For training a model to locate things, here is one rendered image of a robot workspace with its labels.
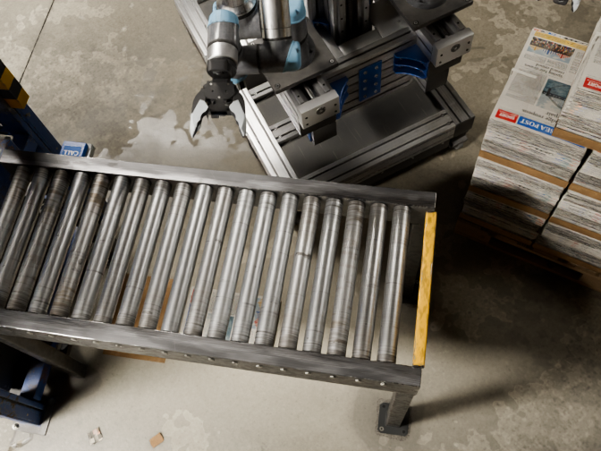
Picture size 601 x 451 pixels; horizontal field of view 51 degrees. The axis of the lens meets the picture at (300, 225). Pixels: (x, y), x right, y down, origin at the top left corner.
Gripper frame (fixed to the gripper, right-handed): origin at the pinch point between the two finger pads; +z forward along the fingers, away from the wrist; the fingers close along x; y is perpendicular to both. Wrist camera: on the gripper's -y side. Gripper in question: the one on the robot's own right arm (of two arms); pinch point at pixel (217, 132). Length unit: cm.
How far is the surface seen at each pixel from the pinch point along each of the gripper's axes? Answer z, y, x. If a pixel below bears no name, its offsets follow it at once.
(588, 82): -19, 7, -92
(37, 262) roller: 11, 51, 56
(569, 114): -18, 19, -92
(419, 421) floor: 49, 116, -65
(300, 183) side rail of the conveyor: -9.2, 41.5, -19.8
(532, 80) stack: -38, 31, -89
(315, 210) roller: -0.5, 41.5, -24.0
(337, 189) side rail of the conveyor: -7, 40, -31
